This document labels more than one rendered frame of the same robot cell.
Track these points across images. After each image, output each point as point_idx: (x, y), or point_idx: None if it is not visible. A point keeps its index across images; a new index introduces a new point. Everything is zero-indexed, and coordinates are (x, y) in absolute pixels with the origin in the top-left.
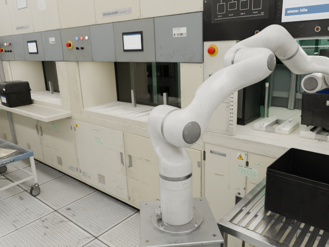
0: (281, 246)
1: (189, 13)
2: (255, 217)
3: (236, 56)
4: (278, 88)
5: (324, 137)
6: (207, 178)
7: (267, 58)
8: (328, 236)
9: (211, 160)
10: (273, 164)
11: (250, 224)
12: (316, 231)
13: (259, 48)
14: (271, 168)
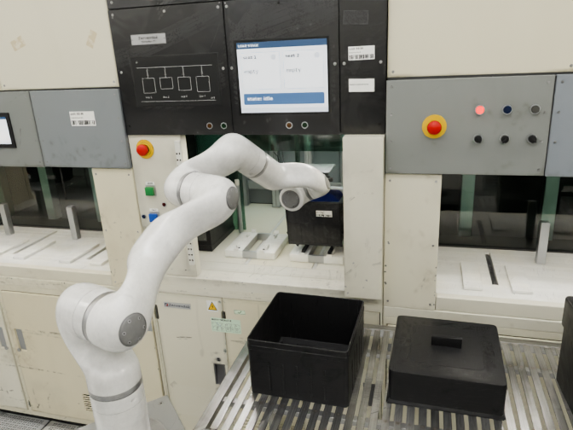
0: None
1: (95, 90)
2: (242, 408)
3: (183, 188)
4: None
5: (320, 258)
6: (166, 345)
7: (226, 194)
8: (330, 412)
9: (168, 316)
10: (256, 328)
11: (236, 423)
12: (316, 408)
13: (213, 178)
14: (253, 335)
